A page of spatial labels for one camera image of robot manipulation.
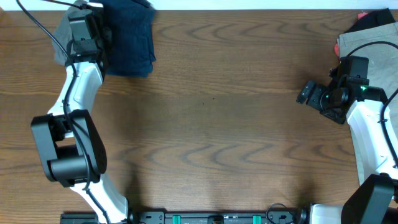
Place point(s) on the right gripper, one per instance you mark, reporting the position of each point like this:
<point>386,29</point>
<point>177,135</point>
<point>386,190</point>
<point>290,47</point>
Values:
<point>315,96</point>

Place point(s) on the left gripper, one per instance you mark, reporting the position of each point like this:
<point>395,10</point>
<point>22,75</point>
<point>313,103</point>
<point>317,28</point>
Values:
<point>86,28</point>

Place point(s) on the navy blue shorts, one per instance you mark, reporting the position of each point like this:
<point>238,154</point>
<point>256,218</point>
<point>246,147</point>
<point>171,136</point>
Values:
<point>132,51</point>

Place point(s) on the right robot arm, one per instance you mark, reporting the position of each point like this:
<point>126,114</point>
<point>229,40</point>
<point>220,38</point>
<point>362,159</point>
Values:
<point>370,202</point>

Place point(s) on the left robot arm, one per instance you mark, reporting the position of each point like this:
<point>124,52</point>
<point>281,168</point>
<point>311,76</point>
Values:
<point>70,148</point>

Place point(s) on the folded grey shorts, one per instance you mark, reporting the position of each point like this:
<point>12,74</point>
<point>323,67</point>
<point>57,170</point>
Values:
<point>63,34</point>

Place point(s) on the beige khaki shorts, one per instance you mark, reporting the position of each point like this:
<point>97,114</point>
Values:
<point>382,62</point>

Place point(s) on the black garment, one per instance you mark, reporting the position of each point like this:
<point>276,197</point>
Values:
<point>371,20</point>

